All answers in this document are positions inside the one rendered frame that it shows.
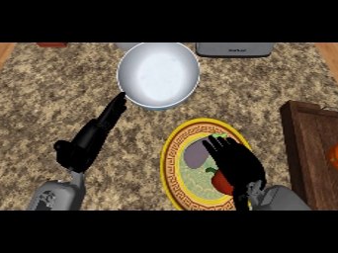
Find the grey appliance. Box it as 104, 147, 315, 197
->
193, 42, 276, 59

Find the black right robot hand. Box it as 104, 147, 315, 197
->
200, 133, 268, 211

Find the red-brown object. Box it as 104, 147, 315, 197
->
35, 42, 67, 48

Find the purple eggplant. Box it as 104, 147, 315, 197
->
181, 141, 212, 170

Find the white bowl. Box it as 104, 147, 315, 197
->
116, 42, 200, 112

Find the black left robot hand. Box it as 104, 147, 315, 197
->
52, 91, 129, 174

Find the yellow patterned plate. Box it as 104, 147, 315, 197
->
160, 118, 252, 211

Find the brown wooden cutting board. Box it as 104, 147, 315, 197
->
279, 100, 338, 211

